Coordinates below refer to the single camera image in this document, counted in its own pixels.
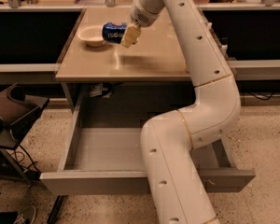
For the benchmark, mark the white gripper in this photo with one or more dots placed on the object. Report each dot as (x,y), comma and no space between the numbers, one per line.
(139,18)

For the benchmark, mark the blue pepsi can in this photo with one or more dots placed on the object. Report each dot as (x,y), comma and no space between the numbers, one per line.
(113,32)

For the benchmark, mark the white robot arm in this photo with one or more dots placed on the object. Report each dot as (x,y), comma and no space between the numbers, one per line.
(168,139)

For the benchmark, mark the open grey top drawer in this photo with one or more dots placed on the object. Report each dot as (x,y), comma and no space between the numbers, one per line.
(102,154)

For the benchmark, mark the white bowl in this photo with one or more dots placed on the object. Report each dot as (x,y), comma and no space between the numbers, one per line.
(91,35)

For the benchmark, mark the white tag under table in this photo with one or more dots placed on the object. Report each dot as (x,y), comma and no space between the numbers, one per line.
(95,90)

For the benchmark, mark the dark chair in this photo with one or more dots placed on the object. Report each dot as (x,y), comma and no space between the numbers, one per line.
(18,113)

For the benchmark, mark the grey sneaker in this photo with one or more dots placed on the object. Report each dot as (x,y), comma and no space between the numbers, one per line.
(26,216)

